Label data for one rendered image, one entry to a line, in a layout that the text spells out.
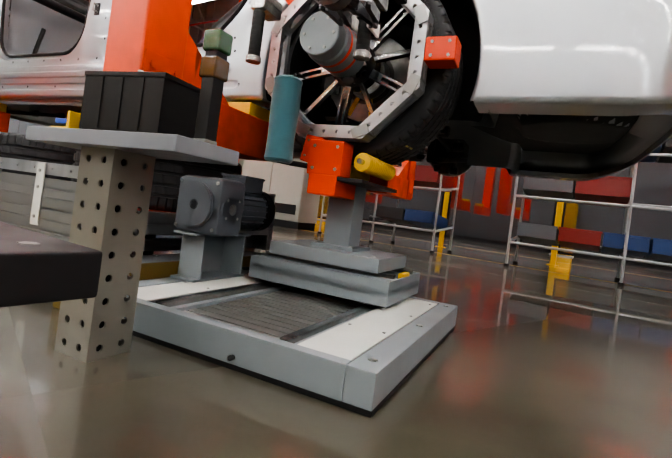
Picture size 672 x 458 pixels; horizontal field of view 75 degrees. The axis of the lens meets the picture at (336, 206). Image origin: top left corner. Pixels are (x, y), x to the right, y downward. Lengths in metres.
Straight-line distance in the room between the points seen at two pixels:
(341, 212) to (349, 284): 0.28
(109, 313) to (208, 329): 0.20
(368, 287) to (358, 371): 0.52
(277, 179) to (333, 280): 5.18
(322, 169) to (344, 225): 0.23
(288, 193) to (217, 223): 5.03
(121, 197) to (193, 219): 0.43
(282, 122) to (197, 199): 0.34
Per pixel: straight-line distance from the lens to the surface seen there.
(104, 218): 0.96
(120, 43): 1.49
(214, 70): 0.86
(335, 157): 1.35
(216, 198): 1.33
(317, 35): 1.33
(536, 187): 4.90
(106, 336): 1.03
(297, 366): 0.90
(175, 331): 1.08
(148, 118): 0.89
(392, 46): 1.69
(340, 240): 1.50
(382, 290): 1.32
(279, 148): 1.32
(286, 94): 1.35
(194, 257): 1.44
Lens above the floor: 0.36
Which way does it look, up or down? level
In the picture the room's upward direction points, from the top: 7 degrees clockwise
